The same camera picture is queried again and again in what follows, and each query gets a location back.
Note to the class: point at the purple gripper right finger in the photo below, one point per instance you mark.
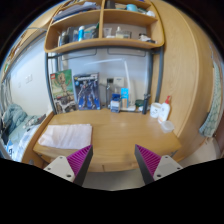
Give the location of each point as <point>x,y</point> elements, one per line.
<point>154,167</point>

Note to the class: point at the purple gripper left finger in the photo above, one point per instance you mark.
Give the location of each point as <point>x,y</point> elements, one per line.
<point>73,167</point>

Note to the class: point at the white folded towel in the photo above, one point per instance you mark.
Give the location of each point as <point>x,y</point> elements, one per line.
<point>75,136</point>

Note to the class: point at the clear plastic container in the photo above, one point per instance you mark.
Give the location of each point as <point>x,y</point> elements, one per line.
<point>167,126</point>

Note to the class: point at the wooden desk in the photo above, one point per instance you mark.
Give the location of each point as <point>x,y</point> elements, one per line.
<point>114,136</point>

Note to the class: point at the white bottle red cap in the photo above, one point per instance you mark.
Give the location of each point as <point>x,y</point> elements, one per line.
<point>164,111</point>

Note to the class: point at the black bottle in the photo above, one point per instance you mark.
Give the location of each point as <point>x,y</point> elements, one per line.
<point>146,103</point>

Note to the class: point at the green patterned hanging cloth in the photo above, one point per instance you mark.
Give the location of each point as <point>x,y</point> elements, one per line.
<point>209,126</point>

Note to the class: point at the bed with teal bedding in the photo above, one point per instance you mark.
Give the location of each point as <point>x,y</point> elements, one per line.
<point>16,130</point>

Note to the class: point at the small blue box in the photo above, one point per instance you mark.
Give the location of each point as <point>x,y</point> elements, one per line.
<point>115,103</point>

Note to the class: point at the light blue carton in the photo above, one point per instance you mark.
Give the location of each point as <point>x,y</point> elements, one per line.
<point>124,97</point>

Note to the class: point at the blue robot model box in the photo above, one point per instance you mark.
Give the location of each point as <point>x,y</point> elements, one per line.
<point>87,91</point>

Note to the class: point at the green Lego Groot box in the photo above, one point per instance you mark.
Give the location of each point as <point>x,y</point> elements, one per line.
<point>62,91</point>

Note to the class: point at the blue bottle on shelf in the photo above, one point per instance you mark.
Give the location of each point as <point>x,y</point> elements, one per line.
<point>81,33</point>

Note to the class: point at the teal bowl on shelf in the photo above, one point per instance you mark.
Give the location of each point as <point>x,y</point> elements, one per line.
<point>132,7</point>

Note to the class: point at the wooden wall shelf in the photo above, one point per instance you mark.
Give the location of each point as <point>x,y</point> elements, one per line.
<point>107,23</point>

